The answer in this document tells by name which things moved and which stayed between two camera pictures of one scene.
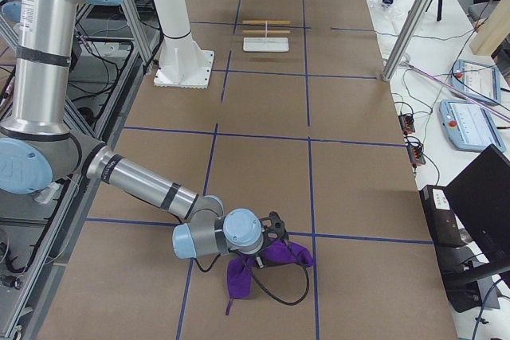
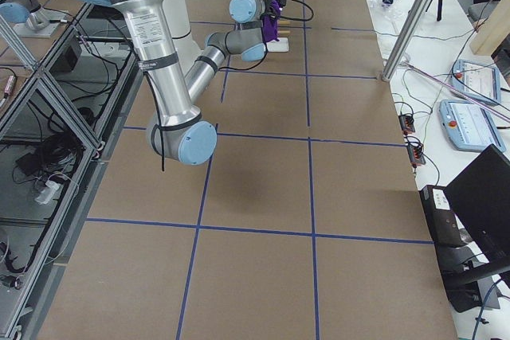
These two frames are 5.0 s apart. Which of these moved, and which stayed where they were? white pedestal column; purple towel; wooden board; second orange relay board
Moved: purple towel
Stayed: second orange relay board; white pedestal column; wooden board
